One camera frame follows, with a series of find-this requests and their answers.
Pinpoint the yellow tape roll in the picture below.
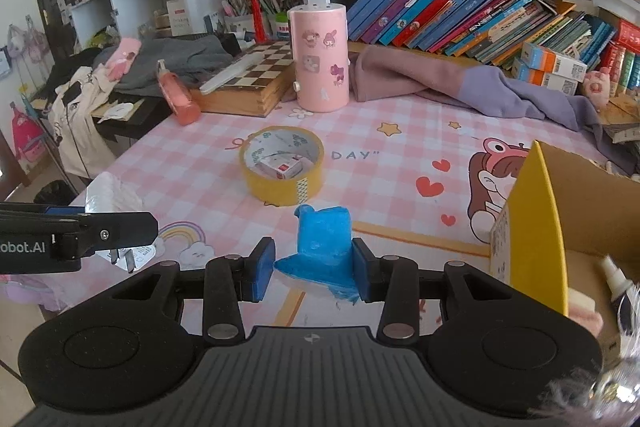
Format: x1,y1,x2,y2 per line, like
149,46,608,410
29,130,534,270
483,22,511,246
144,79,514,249
239,126,324,207

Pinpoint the grey garment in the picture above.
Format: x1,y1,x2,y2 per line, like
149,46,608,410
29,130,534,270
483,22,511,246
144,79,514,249
93,35,232,98

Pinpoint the white spray bottle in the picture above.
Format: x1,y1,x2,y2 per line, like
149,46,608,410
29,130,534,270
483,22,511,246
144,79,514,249
598,256,639,350

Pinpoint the pink pig plush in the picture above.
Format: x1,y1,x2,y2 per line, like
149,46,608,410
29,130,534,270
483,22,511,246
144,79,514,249
582,67,611,112

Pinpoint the yellow cardboard box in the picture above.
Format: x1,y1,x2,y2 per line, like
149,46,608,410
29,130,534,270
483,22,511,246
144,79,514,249
489,142,639,355

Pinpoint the pink checkered tablecloth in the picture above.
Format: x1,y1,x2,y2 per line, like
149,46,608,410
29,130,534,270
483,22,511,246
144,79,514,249
49,93,640,333

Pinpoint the upper orange white box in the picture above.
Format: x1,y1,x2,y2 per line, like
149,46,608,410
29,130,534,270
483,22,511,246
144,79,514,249
521,42,587,82

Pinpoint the green lid white jar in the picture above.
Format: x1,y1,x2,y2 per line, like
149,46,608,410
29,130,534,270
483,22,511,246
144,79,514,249
272,12,291,41

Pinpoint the small white red box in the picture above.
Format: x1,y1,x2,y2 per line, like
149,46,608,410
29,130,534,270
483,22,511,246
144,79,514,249
255,153,314,180

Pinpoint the pink cylindrical container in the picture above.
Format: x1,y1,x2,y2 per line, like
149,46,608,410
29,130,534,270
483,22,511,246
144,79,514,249
288,3,349,113

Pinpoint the wooden chess board box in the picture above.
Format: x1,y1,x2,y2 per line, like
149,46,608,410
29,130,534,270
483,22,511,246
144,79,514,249
191,41,295,117

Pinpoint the red tassel ornament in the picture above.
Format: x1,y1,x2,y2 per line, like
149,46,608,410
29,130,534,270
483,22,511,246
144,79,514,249
250,0,268,44

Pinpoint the blue object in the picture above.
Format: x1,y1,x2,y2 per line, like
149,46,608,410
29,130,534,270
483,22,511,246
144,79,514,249
274,204,360,305

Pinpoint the pen holder cup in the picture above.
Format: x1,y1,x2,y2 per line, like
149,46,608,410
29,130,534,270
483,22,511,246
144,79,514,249
224,15,254,35

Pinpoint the red dictionary book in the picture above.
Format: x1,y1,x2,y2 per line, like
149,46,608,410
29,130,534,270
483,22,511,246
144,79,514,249
614,18,640,54

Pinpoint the pink plush toy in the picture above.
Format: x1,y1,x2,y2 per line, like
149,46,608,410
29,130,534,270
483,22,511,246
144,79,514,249
567,288,603,337

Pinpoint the pink pump bottle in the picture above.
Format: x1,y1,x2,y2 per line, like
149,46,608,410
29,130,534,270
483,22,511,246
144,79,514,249
156,60,201,126

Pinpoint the orange white box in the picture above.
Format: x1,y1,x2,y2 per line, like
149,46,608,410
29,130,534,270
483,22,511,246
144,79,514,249
512,58,579,95
521,42,587,82

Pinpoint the pink purple cloth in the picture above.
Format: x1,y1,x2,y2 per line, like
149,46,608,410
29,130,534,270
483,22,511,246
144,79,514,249
326,46,639,176

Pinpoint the white comb case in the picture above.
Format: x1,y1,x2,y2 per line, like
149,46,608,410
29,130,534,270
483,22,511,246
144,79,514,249
200,53,265,95

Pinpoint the lower orange white box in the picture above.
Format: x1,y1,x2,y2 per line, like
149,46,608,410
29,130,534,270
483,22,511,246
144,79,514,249
512,58,579,95

